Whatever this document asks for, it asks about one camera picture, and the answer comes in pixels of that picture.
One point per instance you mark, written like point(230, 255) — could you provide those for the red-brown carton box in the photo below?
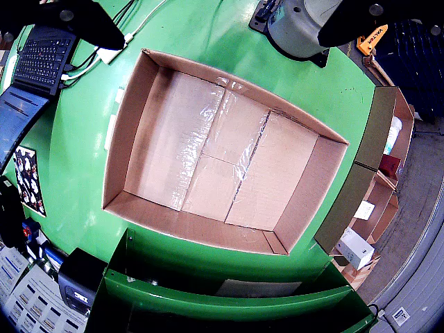
point(390, 166)

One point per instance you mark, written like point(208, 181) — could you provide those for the black equipment case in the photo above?
point(81, 277)

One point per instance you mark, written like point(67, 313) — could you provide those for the green metal shelf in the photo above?
point(208, 301)

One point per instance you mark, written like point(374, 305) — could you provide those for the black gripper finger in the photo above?
point(357, 21)
point(86, 24)

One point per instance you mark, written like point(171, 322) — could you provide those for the small white carton box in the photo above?
point(364, 209)

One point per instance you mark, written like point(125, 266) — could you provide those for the white printed paper sheets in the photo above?
point(31, 298)

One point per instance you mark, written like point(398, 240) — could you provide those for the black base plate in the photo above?
point(256, 24)

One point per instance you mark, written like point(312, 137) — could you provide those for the black laptop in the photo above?
point(41, 62)

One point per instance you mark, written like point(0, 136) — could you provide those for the white adapter block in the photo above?
point(109, 55)

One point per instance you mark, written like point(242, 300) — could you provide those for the grey roller shutter door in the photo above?
point(416, 277)

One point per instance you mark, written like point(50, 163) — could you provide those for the tall white carton box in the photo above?
point(355, 248)

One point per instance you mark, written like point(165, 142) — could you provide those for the black white patterned sticker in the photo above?
point(29, 180)

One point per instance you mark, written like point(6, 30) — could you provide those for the wooden frame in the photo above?
point(379, 71)

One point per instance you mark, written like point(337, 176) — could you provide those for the white plastic bottle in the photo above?
point(393, 135)

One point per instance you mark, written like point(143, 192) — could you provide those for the blue panel partition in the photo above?
point(412, 66)

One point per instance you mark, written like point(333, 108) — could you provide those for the cardboard tray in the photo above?
point(225, 156)

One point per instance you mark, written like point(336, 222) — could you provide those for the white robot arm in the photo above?
point(298, 31)

